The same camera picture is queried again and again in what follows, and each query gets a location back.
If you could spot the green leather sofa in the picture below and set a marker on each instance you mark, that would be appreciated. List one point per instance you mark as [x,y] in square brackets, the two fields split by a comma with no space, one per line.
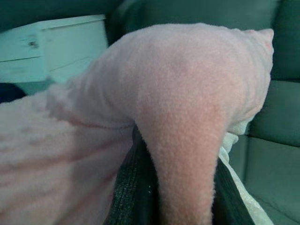
[269,105]

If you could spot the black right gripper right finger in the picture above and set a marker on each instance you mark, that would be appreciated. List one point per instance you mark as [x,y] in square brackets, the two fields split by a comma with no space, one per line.
[229,201]

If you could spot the pink fleece pillow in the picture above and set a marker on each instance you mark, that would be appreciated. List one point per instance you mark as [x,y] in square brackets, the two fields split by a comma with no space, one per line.
[164,82]

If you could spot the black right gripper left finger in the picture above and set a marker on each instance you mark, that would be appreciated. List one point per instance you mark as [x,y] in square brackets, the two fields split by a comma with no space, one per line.
[133,187]

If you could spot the white cardboard box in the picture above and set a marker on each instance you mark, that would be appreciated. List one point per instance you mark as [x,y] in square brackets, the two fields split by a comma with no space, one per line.
[58,47]

